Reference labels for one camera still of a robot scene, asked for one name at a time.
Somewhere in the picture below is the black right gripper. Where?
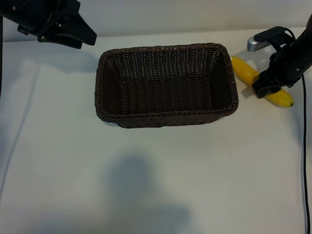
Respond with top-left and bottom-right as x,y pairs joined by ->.
252,36 -> 312,99

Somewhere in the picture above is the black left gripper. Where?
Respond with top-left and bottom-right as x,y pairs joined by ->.
0,0 -> 98,50

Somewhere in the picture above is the yellow banana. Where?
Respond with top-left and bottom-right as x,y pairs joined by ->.
230,55 -> 295,108

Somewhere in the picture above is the dark brown woven basket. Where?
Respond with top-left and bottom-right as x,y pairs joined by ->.
94,42 -> 239,129

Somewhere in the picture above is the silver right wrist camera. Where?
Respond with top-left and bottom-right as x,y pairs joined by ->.
247,26 -> 296,52

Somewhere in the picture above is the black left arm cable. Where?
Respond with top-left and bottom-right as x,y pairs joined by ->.
0,16 -> 4,99

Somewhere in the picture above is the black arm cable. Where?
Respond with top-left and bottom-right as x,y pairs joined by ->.
0,16 -> 4,99
301,75 -> 309,234

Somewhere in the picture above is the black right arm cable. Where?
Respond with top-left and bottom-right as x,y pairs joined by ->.
301,75 -> 309,234

